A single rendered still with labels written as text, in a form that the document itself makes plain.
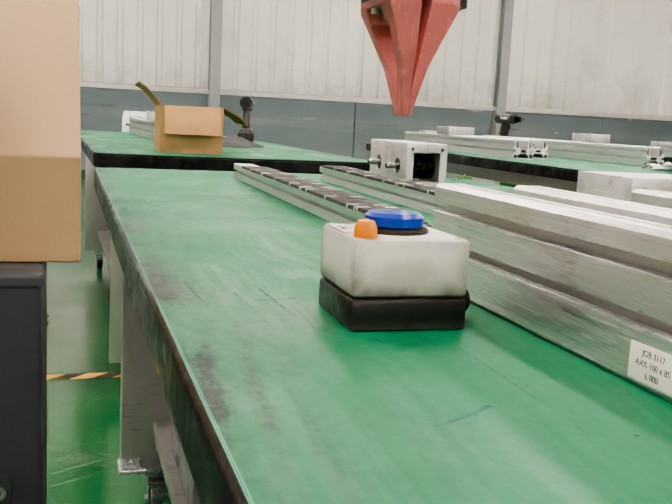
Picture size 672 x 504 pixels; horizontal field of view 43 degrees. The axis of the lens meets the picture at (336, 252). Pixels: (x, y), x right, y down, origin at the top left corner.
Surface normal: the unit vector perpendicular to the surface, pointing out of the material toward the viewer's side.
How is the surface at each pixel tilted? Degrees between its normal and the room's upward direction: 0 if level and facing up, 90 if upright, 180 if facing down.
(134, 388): 90
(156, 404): 90
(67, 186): 90
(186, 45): 90
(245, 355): 0
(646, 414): 0
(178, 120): 68
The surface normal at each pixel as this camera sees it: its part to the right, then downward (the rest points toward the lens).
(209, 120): 0.25, -0.29
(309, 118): 0.29, 0.16
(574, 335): -0.96, 0.00
